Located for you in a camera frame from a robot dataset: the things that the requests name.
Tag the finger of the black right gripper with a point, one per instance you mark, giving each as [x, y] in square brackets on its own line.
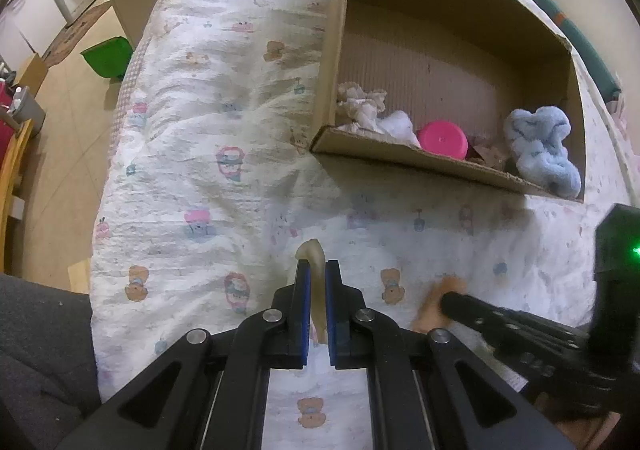
[531, 346]

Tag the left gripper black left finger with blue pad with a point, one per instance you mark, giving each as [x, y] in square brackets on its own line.
[207, 391]

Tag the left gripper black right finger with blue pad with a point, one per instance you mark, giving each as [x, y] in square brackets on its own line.
[427, 391]

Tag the orange sponge stick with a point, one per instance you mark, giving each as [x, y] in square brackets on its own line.
[430, 315]

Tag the light blue fuzzy sock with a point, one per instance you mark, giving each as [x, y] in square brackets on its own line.
[535, 140]

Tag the pink rubber duck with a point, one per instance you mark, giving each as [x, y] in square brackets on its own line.
[443, 138]

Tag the white scrunchie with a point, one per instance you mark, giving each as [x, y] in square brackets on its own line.
[359, 109]

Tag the grey trouser leg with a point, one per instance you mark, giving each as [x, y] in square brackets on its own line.
[49, 381]

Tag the white patterned bed quilt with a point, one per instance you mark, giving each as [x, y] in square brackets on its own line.
[212, 189]

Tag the beige brown scrunchie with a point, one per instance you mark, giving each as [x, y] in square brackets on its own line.
[487, 151]

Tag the teal bolster pillow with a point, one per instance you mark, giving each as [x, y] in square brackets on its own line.
[606, 83]

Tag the open cardboard box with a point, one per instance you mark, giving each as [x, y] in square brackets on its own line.
[468, 62]

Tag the grey storage bin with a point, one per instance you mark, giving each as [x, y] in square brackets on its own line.
[24, 107]

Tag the green dustpan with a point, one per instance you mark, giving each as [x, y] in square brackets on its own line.
[109, 59]

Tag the patterned floor rug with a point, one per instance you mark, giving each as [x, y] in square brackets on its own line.
[67, 39]

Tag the white kitchen cabinet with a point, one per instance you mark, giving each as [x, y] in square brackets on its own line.
[28, 27]

